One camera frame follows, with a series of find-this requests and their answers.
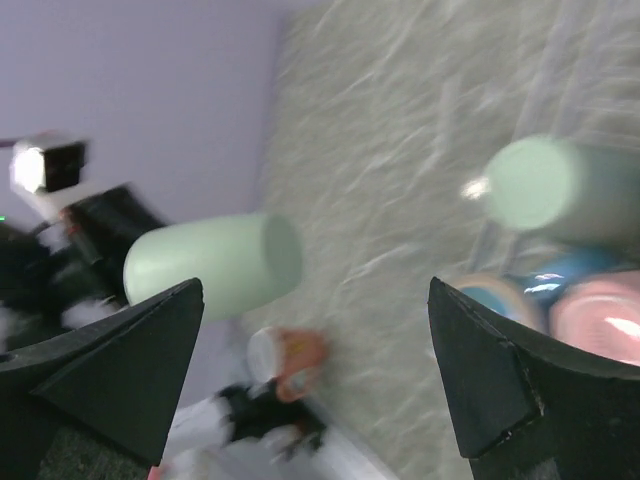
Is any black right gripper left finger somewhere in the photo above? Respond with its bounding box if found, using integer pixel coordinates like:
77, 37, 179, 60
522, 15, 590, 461
1, 279, 204, 479

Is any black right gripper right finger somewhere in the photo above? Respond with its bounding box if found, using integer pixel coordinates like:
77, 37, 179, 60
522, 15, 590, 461
428, 278, 639, 480

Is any small green cup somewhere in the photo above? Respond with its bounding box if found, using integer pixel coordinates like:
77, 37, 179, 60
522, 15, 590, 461
123, 213, 303, 322

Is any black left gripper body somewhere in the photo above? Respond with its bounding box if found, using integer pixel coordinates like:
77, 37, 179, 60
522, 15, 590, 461
29, 183, 167, 310

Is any pink faceted mug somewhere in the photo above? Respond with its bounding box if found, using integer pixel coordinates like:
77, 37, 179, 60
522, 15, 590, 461
549, 270, 639, 365

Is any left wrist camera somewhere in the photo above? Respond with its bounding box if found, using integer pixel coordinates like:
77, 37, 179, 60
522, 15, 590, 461
9, 132, 97, 222

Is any orange mug grey interior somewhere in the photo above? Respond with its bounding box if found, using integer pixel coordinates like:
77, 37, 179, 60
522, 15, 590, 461
246, 327, 329, 403

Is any blue butterfly mug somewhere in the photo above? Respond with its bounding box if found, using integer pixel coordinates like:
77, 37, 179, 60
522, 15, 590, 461
451, 247, 623, 333

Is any green tumbler cup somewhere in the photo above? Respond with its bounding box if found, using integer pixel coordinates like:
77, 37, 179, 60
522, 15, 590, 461
484, 136, 639, 247

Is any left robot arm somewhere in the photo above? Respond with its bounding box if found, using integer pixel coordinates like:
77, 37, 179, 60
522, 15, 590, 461
1, 181, 391, 479

